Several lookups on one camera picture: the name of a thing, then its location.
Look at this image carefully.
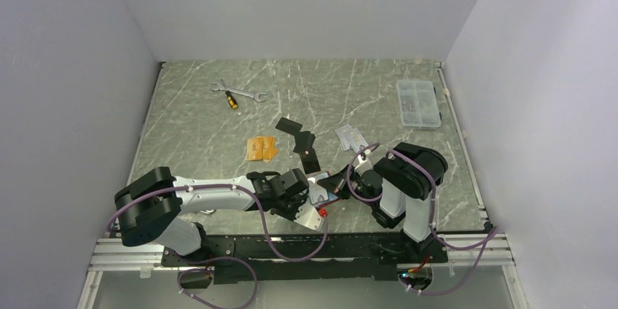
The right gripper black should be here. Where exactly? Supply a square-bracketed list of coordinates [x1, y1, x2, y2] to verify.
[316, 164, 376, 208]

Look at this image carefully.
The single silver VIP card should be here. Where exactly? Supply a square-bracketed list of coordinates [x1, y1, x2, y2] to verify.
[308, 172, 329, 206]

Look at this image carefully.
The single black VIP card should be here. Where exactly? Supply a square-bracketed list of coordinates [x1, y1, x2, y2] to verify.
[300, 148, 321, 174]

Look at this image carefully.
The stack of silver cards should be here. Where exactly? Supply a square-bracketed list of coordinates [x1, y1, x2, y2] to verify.
[335, 125, 369, 152]

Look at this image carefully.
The red leather card holder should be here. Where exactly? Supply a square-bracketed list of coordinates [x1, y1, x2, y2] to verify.
[308, 172, 339, 208]

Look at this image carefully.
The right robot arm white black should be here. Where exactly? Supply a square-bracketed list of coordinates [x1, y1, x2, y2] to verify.
[341, 142, 448, 262]

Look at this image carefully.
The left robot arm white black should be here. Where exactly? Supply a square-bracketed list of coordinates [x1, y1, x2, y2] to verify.
[106, 167, 324, 265]

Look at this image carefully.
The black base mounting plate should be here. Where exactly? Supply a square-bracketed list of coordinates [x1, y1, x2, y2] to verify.
[161, 232, 448, 284]

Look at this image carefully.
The clear plastic compartment box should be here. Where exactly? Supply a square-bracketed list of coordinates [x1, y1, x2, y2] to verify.
[396, 79, 442, 130]

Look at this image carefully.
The silver open-end wrench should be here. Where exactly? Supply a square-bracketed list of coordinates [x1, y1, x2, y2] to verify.
[211, 82, 267, 103]

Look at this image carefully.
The yellow black screwdriver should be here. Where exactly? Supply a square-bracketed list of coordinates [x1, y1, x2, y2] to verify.
[221, 79, 238, 109]

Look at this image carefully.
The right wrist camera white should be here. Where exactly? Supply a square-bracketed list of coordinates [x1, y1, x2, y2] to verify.
[351, 149, 373, 175]

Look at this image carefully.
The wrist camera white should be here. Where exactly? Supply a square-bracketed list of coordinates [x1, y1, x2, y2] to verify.
[294, 203, 325, 232]
[351, 149, 373, 175]

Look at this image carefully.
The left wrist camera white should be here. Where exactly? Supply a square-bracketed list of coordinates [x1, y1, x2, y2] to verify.
[294, 203, 325, 232]

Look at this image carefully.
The aluminium rail frame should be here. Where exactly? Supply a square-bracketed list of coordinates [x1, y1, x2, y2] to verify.
[77, 233, 530, 308]

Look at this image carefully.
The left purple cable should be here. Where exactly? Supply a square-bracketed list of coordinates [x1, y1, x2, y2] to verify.
[105, 183, 330, 309]

